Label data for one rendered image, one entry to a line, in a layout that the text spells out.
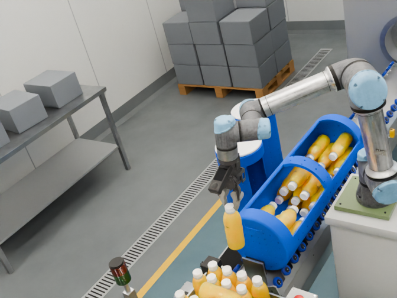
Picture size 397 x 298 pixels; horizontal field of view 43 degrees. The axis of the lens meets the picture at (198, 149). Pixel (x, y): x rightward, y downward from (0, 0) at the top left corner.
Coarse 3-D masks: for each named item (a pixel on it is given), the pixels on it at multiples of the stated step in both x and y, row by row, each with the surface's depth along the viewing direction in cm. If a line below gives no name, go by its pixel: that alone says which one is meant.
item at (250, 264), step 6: (246, 258) 211; (252, 258) 211; (246, 264) 213; (252, 264) 210; (258, 264) 208; (264, 264) 209; (246, 270) 215; (252, 270) 213; (258, 270) 210; (264, 270) 208; (252, 276) 215; (264, 276) 210; (264, 282) 212
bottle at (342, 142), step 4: (344, 132) 260; (340, 136) 258; (344, 136) 257; (348, 136) 257; (336, 140) 257; (340, 140) 254; (344, 140) 255; (348, 140) 256; (352, 140) 259; (336, 144) 252; (340, 144) 252; (344, 144) 253; (348, 144) 255; (332, 148) 252; (336, 148) 250; (340, 148) 250; (344, 148) 252; (332, 152) 250; (336, 152) 250; (340, 152) 250; (344, 152) 253; (340, 156) 251
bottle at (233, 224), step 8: (224, 216) 188; (232, 216) 187; (240, 216) 190; (224, 224) 190; (232, 224) 187; (240, 224) 190; (232, 232) 190; (240, 232) 191; (232, 240) 192; (240, 240) 192; (232, 248) 194; (240, 248) 194
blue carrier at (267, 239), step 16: (320, 128) 269; (336, 128) 263; (352, 128) 252; (304, 144) 266; (352, 144) 262; (288, 160) 235; (304, 160) 231; (352, 160) 247; (272, 176) 228; (320, 176) 226; (336, 176) 234; (256, 192) 225; (272, 192) 244; (256, 208) 234; (320, 208) 223; (256, 224) 204; (272, 224) 202; (304, 224) 212; (256, 240) 209; (272, 240) 203; (288, 240) 203; (256, 256) 215; (272, 256) 209; (288, 256) 204
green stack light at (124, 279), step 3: (126, 273) 198; (129, 273) 201; (123, 276) 197; (126, 276) 198; (129, 276) 200; (117, 279) 197; (120, 279) 197; (123, 279) 198; (126, 279) 198; (129, 279) 200; (117, 282) 199; (120, 282) 198; (123, 282) 198; (126, 282) 199; (120, 285) 199; (123, 285) 199
